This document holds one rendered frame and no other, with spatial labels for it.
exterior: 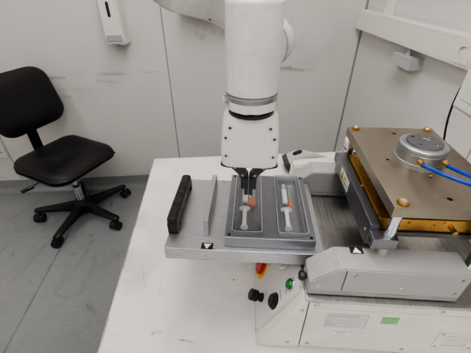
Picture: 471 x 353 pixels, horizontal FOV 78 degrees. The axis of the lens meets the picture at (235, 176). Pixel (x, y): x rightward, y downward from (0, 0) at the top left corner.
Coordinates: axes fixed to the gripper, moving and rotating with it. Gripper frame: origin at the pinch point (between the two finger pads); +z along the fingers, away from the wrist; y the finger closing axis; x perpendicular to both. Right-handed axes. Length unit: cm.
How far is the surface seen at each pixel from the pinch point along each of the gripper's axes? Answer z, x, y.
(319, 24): -9, 152, 38
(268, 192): 5.1, 3.9, 4.5
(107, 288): 105, 42, -74
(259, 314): 27.1, -11.5, 3.5
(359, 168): -1.3, 4.8, 22.5
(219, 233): 7.7, -6.6, -5.2
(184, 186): 3.7, 2.8, -13.7
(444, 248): 11.5, -3.9, 40.1
